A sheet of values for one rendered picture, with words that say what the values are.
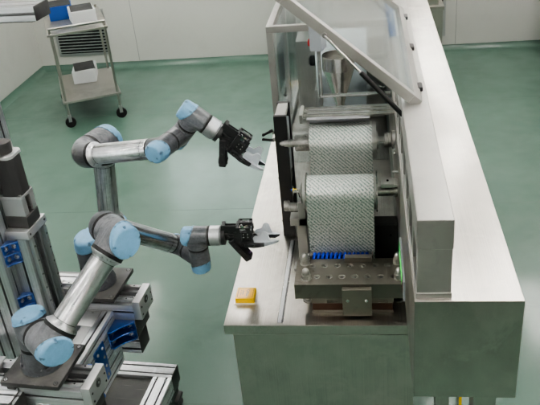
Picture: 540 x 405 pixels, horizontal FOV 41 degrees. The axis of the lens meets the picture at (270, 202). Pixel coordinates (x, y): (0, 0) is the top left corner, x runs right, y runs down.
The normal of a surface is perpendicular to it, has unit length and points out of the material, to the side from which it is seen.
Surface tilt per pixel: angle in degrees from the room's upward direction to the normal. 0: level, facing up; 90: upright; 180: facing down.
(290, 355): 90
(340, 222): 90
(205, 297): 0
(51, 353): 95
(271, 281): 0
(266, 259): 0
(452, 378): 90
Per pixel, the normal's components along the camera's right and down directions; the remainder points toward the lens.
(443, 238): -0.11, 0.49
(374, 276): -0.09, -0.87
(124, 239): 0.72, 0.20
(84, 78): 0.17, 0.47
